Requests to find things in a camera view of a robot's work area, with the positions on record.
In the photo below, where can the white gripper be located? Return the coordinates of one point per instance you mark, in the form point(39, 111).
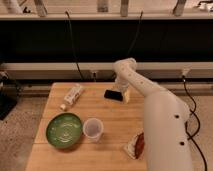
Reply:
point(122, 86)

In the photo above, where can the black eraser block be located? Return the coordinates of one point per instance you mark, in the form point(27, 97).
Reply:
point(110, 94)

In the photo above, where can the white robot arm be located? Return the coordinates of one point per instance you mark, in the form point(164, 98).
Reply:
point(164, 117)

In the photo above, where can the translucent white cup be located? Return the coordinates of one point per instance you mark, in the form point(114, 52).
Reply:
point(93, 129)

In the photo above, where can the green ceramic bowl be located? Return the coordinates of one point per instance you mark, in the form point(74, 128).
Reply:
point(64, 130)

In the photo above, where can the white tube with cap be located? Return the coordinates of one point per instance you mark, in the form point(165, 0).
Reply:
point(71, 97)

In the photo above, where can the black equipment at left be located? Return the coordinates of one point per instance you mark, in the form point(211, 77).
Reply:
point(9, 94)

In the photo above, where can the wall power outlet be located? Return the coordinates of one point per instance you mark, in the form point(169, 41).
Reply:
point(94, 75)

